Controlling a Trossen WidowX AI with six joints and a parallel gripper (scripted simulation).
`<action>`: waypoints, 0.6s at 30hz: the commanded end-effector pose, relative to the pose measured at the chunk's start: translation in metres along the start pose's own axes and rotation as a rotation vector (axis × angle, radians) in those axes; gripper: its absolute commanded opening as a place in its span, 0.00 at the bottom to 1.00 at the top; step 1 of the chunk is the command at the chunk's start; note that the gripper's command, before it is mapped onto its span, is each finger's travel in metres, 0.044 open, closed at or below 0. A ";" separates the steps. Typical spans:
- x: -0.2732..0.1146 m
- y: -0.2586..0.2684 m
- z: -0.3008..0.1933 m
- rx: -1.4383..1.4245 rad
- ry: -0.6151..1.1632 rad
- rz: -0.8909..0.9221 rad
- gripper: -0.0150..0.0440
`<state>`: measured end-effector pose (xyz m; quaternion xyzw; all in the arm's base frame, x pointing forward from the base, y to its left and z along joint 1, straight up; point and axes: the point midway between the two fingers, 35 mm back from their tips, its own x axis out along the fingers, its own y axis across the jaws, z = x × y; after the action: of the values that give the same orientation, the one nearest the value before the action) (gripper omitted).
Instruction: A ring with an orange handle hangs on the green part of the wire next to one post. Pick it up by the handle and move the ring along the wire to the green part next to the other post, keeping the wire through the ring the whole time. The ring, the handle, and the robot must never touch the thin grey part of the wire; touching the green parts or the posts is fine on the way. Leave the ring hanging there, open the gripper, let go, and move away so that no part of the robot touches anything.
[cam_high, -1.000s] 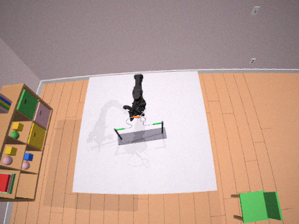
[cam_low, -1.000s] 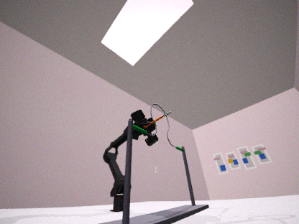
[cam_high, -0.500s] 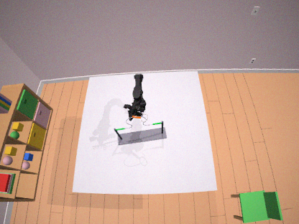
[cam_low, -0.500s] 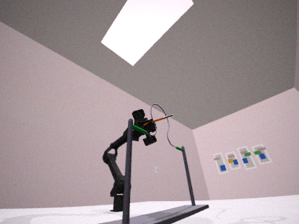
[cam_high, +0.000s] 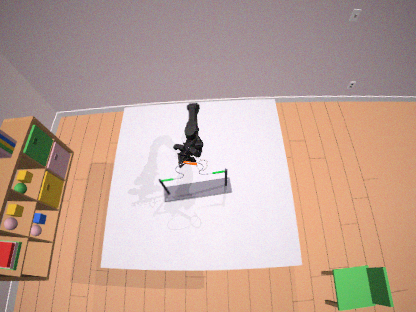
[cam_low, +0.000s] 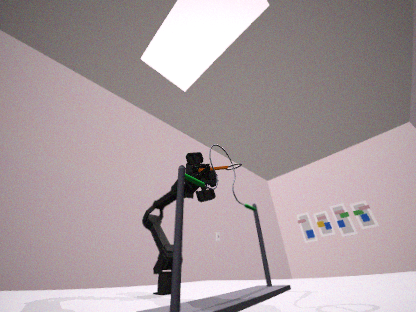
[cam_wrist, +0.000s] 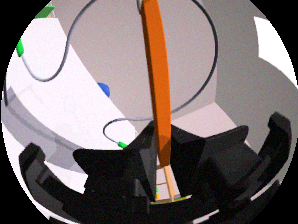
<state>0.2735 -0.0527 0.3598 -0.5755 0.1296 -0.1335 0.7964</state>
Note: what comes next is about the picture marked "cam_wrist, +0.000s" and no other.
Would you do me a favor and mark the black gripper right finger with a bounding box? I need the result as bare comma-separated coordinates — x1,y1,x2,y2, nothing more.
169,124,249,198

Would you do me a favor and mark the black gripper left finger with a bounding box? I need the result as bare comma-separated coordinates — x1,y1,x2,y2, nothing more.
73,120,157,202

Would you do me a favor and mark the orange handle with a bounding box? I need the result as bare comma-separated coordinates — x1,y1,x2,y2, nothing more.
137,0,172,167

